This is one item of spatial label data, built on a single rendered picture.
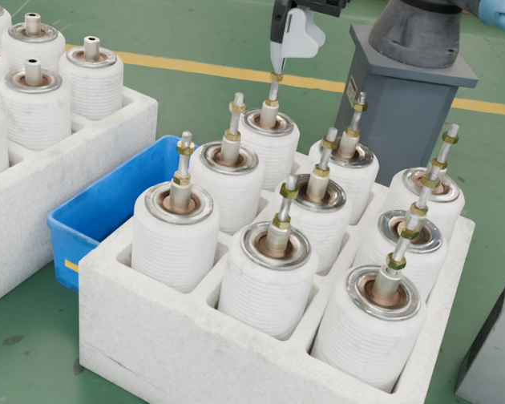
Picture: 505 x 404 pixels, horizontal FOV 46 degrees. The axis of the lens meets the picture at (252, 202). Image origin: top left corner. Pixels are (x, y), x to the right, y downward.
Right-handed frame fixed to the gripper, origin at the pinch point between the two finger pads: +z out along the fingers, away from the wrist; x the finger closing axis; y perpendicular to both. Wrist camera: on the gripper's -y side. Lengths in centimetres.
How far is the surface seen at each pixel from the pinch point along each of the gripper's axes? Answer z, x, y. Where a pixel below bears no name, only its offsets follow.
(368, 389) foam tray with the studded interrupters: 16.4, -32.4, 22.6
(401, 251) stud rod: 3.3, -26.9, 21.1
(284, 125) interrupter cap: 9.0, 0.3, 2.9
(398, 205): 11.4, -6.7, 20.9
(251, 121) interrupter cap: 9.0, -1.4, -1.4
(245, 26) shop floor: 34, 101, -34
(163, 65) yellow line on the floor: 34, 59, -41
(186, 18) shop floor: 34, 93, -50
